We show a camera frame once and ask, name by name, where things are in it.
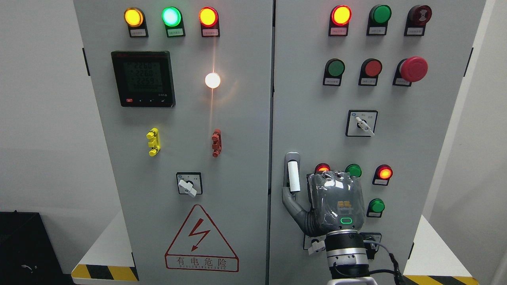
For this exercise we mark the green indicator light top right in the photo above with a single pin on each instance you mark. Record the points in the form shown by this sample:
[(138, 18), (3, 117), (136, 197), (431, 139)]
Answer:
[(378, 20)]

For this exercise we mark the green push button lower right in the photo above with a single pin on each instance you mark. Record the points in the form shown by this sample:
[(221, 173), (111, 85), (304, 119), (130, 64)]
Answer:
[(375, 208)]

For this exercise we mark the black box lower left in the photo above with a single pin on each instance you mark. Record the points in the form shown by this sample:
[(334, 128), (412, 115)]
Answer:
[(26, 253)]

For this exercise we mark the grey right cabinet door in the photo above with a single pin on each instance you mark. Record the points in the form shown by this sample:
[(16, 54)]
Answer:
[(311, 119)]

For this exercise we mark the red lit indicator mid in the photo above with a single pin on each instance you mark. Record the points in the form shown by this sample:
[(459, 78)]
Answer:
[(382, 175), (322, 167)]

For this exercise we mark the red lit indicator mid right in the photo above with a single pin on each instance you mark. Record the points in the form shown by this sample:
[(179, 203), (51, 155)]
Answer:
[(382, 175)]

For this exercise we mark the green push button upper row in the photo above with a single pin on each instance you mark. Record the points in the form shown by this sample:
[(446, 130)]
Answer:
[(333, 72)]

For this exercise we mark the yellow indicator light top left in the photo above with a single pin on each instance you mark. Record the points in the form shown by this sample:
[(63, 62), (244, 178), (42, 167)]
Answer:
[(136, 22)]

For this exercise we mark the grey cabinet door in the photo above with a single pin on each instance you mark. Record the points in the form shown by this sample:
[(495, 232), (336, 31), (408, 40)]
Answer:
[(311, 119), (235, 184)]

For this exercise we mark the green lit indicator light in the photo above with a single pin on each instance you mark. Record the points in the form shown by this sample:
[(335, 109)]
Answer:
[(173, 21)]

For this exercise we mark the red electrical hazard warning sticker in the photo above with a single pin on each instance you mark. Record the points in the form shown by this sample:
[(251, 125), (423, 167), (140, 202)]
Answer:
[(200, 245)]

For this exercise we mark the white lit indicator light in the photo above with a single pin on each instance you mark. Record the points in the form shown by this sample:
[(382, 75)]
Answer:
[(212, 80)]

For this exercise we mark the grey left cabinet door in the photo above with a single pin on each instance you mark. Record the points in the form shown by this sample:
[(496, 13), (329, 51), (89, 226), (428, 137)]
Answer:
[(235, 184)]

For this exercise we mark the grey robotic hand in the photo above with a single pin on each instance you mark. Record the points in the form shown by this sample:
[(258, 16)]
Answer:
[(336, 204)]

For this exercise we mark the white selector switch right lower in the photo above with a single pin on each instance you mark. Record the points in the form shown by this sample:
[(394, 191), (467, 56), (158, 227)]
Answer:
[(314, 244)]

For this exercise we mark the black digital power meter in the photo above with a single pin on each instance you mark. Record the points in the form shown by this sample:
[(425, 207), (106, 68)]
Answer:
[(144, 79)]

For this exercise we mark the red emergency stop mushroom button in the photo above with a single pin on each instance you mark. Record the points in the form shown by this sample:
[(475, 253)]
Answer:
[(410, 70)]

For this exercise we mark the orange indicator light left door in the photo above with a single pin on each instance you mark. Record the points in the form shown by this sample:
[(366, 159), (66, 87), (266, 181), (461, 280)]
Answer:
[(209, 21)]

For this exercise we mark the red terminal clip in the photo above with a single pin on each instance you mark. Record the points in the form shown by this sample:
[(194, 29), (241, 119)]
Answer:
[(216, 143)]

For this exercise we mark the yellow terminal clip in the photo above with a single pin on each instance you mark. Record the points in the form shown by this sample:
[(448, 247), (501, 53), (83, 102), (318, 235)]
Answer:
[(154, 142)]

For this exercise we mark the white selector switch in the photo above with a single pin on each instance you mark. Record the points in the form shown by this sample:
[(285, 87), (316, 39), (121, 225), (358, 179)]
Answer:
[(314, 244), (361, 123)]

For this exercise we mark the orange-red indicator light top right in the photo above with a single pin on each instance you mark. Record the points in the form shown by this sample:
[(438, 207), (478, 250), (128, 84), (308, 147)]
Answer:
[(339, 21)]

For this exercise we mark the white selector switch right upper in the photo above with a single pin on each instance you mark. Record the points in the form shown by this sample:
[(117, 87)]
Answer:
[(361, 123)]

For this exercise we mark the red lit indicator mid left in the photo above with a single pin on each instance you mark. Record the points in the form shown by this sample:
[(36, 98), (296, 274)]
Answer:
[(322, 167)]

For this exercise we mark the silver door handle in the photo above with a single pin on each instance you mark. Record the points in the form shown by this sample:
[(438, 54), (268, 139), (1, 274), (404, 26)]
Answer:
[(291, 171)]

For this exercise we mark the white platform with hazard stripes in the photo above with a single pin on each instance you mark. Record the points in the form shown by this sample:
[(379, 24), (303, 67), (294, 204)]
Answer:
[(109, 261)]

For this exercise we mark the green indicator mid centre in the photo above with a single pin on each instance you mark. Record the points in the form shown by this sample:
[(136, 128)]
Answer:
[(354, 170)]

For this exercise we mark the red push button upper row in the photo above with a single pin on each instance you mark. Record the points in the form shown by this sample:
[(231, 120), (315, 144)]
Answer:
[(369, 72)]

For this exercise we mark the white selector switch left door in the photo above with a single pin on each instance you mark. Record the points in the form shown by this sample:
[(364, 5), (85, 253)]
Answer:
[(189, 183)]

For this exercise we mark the dark red buzzer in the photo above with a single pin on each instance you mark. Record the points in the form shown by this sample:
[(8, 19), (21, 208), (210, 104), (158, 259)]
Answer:
[(417, 18)]

